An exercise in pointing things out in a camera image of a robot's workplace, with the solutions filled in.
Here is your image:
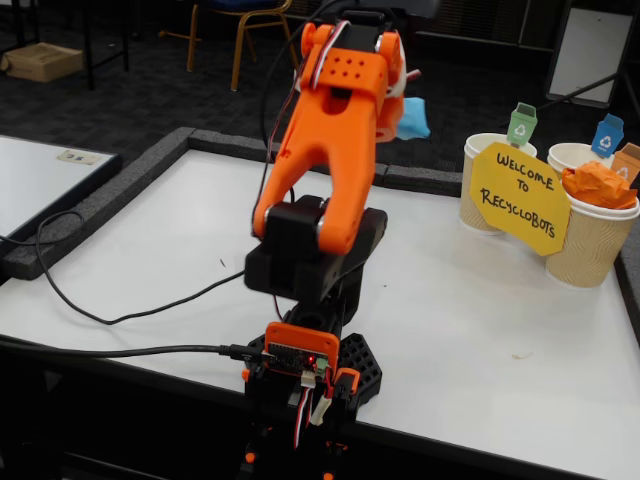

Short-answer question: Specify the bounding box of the orange paper rubbish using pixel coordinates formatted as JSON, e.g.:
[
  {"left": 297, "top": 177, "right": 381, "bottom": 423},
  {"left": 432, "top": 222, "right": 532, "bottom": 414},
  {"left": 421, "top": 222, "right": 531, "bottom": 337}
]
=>
[{"left": 560, "top": 160, "right": 639, "bottom": 210}]

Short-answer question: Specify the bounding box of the blue recycling bin label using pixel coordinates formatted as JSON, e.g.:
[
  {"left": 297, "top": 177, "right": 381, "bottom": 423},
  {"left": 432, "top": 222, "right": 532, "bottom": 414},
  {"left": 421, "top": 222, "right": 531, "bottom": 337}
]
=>
[{"left": 589, "top": 113, "right": 627, "bottom": 160}]

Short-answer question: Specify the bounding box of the brown cardboard box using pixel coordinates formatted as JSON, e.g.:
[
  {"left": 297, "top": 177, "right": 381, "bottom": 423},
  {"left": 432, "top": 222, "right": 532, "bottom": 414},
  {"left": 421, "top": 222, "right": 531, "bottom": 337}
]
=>
[{"left": 0, "top": 42, "right": 85, "bottom": 84}]

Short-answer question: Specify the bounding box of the red white black wire bundle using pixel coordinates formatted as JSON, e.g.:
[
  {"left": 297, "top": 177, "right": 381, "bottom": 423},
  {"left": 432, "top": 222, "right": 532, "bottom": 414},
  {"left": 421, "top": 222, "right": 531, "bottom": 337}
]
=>
[{"left": 291, "top": 384, "right": 315, "bottom": 449}]

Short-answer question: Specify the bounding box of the short dark grey foam strip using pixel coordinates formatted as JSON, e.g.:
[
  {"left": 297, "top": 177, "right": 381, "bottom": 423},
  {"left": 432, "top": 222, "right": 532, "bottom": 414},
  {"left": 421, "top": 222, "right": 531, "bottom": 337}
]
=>
[{"left": 385, "top": 164, "right": 464, "bottom": 198}]

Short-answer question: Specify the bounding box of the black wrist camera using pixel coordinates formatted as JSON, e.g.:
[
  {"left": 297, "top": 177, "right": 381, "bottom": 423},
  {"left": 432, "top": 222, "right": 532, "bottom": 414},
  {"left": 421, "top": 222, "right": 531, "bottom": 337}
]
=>
[{"left": 344, "top": 0, "right": 441, "bottom": 19}]

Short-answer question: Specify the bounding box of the dark grey foam border strip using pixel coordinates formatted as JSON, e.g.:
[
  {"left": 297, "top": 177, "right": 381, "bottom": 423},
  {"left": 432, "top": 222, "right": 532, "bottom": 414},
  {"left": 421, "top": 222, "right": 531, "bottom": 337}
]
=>
[
  {"left": 613, "top": 244, "right": 640, "bottom": 351},
  {"left": 185, "top": 127, "right": 389, "bottom": 189},
  {"left": 1, "top": 126, "right": 197, "bottom": 281}
]

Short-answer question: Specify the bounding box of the orange controller board holder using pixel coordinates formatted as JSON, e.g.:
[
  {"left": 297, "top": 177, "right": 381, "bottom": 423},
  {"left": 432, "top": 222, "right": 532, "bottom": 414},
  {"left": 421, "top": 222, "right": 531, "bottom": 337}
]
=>
[{"left": 263, "top": 322, "right": 341, "bottom": 389}]

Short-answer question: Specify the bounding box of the black metal stand bar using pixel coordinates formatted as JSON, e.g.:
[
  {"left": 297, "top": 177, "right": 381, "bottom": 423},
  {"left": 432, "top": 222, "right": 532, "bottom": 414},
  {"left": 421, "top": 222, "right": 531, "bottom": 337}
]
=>
[{"left": 537, "top": 69, "right": 624, "bottom": 114}]

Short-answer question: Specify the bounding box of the thick black USB cable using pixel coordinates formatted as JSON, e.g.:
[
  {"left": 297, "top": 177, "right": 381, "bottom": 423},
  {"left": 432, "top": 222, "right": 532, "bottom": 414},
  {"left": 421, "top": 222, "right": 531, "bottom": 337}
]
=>
[{"left": 0, "top": 335, "right": 274, "bottom": 365}]

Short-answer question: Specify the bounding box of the orange recycling bin label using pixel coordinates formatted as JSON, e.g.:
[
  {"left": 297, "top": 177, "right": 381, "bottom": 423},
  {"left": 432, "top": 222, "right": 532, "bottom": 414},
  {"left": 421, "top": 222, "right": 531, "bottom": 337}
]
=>
[{"left": 612, "top": 143, "right": 640, "bottom": 189}]

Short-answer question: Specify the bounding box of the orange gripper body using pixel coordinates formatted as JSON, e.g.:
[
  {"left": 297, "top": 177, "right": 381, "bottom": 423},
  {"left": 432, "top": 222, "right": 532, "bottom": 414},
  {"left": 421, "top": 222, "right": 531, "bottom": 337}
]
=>
[{"left": 374, "top": 92, "right": 407, "bottom": 145}]

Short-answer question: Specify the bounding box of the white panel with black frame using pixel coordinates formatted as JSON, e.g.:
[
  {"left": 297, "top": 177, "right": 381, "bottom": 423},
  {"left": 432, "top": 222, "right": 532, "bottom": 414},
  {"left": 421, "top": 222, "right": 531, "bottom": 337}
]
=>
[{"left": 543, "top": 5, "right": 635, "bottom": 109}]

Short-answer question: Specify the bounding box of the green recycling bin label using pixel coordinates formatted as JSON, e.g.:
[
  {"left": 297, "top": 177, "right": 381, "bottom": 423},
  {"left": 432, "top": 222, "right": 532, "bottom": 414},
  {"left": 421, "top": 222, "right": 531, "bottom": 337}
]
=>
[{"left": 507, "top": 102, "right": 541, "bottom": 150}]

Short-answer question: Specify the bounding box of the small handwritten paper sticker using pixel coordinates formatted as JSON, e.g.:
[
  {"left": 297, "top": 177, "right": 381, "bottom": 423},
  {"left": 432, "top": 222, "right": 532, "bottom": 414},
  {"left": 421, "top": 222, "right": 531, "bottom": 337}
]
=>
[{"left": 55, "top": 149, "right": 104, "bottom": 166}]

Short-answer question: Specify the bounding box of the yellow welcome paper sign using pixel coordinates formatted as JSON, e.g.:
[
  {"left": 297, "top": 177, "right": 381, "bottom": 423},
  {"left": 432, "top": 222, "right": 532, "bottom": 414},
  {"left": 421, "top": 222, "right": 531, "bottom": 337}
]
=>
[{"left": 468, "top": 141, "right": 572, "bottom": 257}]

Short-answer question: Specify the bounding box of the beige ribbed paper cup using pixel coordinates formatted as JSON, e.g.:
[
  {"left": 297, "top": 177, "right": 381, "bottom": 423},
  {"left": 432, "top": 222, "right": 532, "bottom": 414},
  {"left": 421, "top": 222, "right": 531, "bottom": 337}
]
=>
[
  {"left": 544, "top": 174, "right": 640, "bottom": 289},
  {"left": 547, "top": 142, "right": 616, "bottom": 174},
  {"left": 459, "top": 132, "right": 540, "bottom": 236}
]

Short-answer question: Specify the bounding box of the black metal furniture frame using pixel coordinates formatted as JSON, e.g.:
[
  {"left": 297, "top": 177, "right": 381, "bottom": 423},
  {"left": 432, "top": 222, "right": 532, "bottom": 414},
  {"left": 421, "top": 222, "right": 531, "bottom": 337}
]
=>
[{"left": 79, "top": 0, "right": 132, "bottom": 92}]

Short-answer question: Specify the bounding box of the blue paper rubbish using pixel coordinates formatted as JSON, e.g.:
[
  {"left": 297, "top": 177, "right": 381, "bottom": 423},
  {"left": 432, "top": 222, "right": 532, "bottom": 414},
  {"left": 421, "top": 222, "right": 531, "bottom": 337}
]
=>
[{"left": 397, "top": 96, "right": 432, "bottom": 141}]

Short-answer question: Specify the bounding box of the gold framed blue chair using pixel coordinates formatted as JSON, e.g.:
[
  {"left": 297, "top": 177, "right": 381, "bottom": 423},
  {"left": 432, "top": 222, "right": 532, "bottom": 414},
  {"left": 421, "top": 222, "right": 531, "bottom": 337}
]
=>
[{"left": 158, "top": 0, "right": 304, "bottom": 92}]

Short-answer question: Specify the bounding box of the white table with black edge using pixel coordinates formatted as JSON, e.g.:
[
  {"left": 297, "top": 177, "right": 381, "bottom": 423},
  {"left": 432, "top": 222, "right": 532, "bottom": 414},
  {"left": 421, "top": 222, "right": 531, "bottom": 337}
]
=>
[{"left": 0, "top": 133, "right": 124, "bottom": 254}]

